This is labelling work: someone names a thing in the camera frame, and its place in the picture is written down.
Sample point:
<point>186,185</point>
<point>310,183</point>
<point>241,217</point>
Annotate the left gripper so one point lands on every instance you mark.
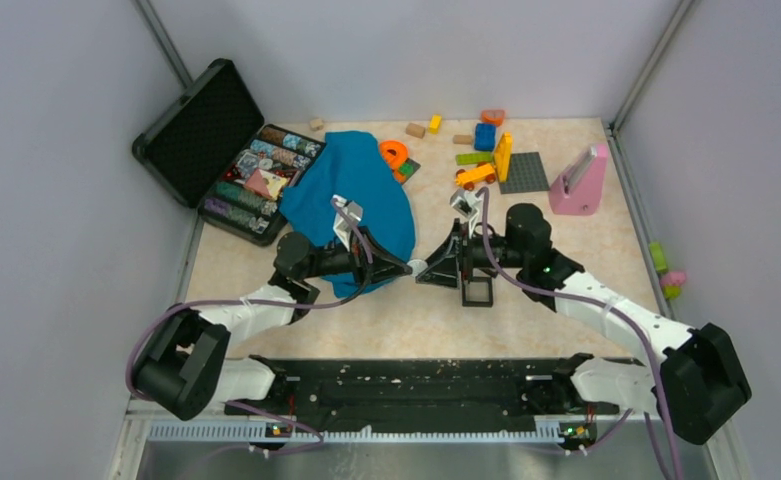
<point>369,261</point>

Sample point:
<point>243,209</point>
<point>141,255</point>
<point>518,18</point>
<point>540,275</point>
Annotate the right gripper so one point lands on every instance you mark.
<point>464,248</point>

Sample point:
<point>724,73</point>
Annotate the blue garment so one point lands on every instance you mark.
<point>351,167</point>

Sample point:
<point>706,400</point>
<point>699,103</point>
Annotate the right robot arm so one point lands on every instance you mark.
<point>690,377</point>

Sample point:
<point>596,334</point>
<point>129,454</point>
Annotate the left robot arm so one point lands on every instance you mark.
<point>183,362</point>

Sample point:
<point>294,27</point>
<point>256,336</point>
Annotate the small green brick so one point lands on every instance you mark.
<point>405,170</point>

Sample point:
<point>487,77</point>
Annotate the yellow toy car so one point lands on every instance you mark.
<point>469,179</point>

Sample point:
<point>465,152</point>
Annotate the orange letter e toy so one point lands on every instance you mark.
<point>395,154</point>

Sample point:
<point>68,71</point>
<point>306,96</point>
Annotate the green flat brick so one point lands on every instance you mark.
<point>475,158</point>

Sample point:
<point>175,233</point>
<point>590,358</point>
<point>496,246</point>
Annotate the wooden block by blue brick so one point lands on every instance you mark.
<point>463,139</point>

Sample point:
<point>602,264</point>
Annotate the yellow tall brick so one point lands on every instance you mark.
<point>502,156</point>

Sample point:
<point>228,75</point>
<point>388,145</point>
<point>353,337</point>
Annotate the wooden block centre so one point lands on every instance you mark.
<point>415,130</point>

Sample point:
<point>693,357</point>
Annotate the small yellow brick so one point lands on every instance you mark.
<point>434,124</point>

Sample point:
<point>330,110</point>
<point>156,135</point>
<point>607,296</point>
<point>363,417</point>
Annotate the blue brick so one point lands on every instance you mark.
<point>484,137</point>

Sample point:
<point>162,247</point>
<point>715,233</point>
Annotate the wooden block left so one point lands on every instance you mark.
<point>316,124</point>

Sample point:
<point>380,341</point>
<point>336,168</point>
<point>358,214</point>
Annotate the pink stand with tablet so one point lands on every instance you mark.
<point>577,190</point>

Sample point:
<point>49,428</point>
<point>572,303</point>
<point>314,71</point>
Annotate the orange curved brick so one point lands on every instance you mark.
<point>495,117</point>

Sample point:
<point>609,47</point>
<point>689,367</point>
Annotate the black poker chip case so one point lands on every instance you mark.
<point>214,152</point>

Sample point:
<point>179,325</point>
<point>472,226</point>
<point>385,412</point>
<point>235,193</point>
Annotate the green pink toy outside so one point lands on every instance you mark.
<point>671,281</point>

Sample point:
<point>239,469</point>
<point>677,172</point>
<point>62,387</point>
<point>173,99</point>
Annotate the black square frame lower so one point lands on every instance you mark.
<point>477,292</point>

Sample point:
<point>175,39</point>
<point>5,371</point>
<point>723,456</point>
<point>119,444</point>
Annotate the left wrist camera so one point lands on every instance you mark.
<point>348,215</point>

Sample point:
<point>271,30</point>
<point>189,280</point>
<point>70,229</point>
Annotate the small grey base plate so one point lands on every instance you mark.
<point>401,180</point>

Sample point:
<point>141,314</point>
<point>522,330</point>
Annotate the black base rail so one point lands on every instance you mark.
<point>467,396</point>

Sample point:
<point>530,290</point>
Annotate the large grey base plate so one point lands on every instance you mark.
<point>526,175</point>

